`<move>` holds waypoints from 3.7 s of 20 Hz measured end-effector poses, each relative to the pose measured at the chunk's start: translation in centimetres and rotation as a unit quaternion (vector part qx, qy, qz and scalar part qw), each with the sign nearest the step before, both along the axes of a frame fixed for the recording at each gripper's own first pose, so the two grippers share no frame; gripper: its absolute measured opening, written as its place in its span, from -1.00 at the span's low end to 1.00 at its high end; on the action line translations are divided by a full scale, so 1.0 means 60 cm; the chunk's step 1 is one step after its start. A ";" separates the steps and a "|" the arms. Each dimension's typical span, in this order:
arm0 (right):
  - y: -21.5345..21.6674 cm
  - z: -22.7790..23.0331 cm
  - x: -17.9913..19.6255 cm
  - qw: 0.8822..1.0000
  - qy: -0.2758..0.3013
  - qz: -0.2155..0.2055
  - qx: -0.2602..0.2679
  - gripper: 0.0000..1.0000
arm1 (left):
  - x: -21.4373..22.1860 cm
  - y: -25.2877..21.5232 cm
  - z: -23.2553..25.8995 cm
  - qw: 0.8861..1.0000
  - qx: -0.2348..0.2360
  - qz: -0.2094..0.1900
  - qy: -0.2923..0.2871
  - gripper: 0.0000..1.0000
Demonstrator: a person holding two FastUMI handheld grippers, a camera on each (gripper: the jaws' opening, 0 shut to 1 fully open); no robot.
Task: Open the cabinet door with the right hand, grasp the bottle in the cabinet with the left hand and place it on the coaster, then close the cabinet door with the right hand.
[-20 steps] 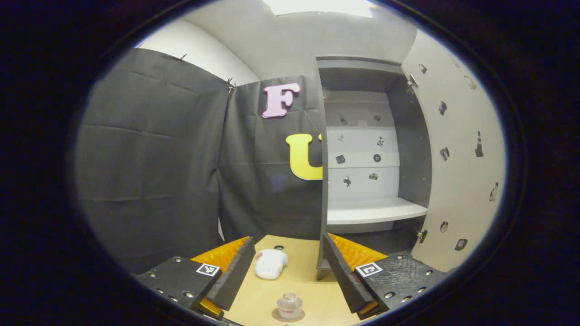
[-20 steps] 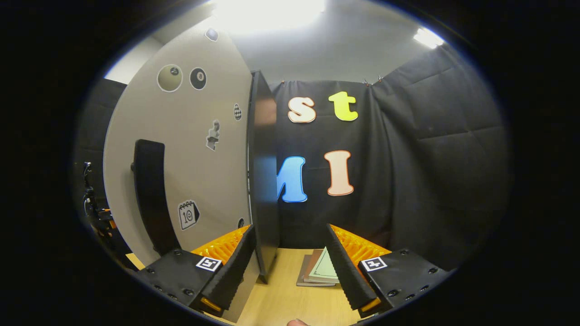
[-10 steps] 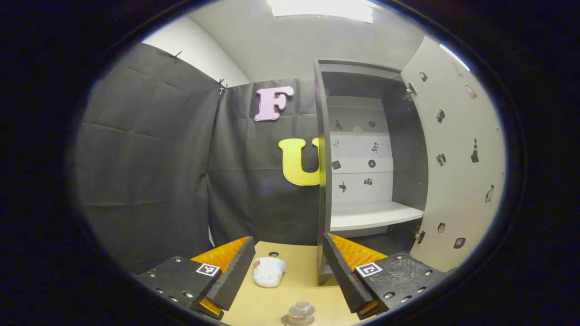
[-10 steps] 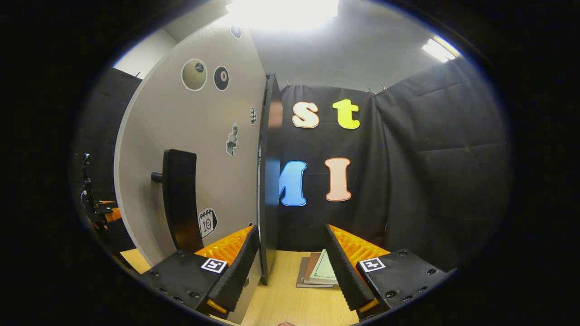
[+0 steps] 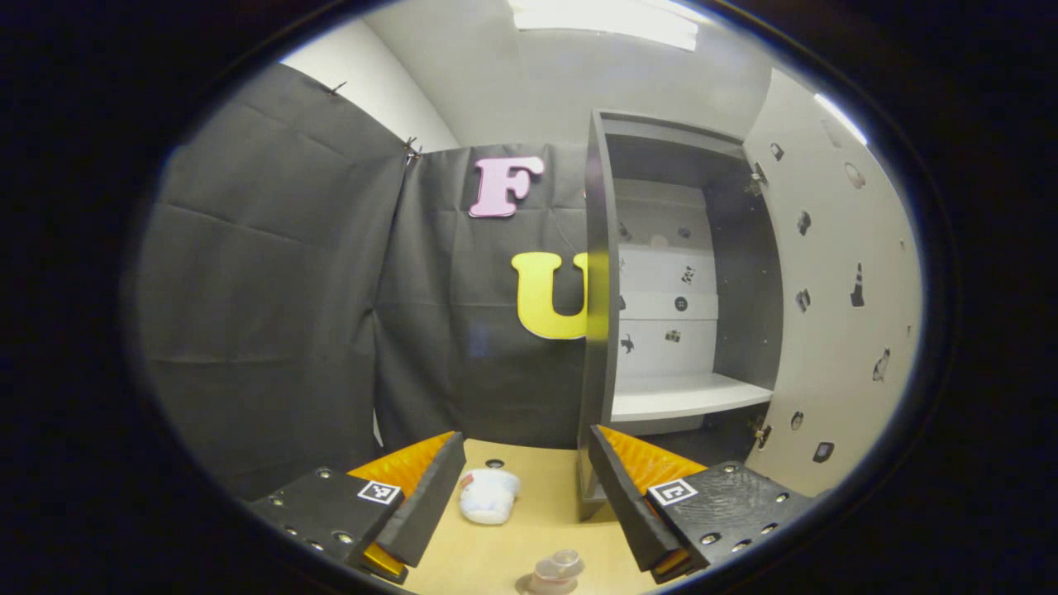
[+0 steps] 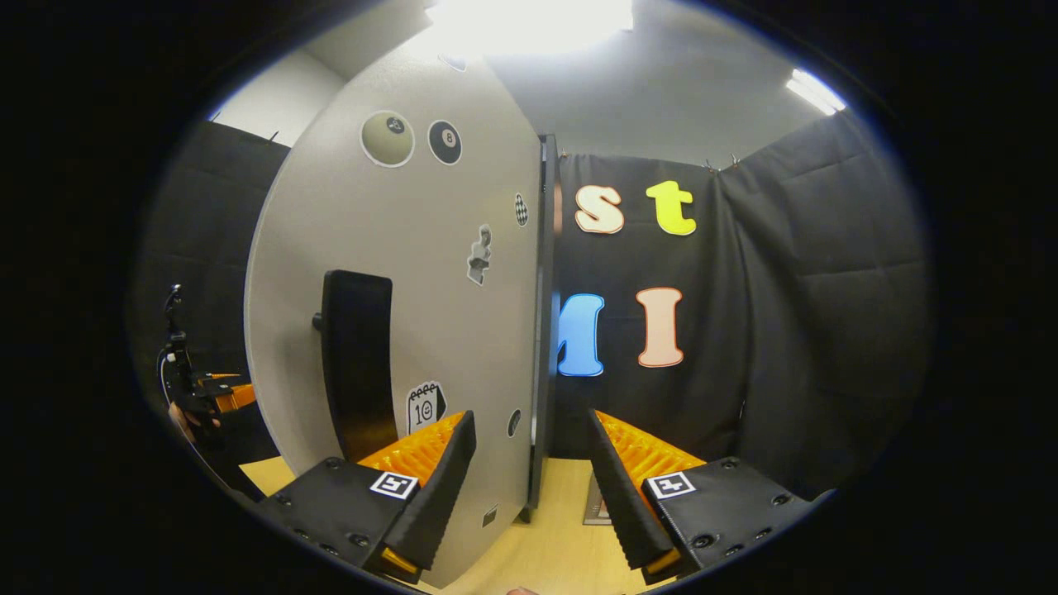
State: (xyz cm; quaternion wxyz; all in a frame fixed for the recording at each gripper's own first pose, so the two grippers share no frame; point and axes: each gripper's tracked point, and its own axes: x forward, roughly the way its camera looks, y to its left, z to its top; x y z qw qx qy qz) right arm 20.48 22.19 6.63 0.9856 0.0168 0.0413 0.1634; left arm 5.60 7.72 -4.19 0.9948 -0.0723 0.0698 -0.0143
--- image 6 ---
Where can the beige cabinet door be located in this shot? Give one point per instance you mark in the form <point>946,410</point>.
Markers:
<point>413,248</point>

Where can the black backdrop cloth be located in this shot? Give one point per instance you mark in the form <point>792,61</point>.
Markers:
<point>810,330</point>

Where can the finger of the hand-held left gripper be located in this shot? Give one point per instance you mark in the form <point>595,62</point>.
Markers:
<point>235,395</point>

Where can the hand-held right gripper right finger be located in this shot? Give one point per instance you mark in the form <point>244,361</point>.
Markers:
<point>624,504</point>

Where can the narrow ceiling light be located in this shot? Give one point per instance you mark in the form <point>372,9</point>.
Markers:
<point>814,91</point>

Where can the large ceiling light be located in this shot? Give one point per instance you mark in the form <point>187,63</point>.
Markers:
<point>529,25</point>

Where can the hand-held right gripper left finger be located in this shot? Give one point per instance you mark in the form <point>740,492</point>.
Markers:
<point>438,504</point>

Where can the pale green book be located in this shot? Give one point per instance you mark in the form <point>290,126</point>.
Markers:
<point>597,496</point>

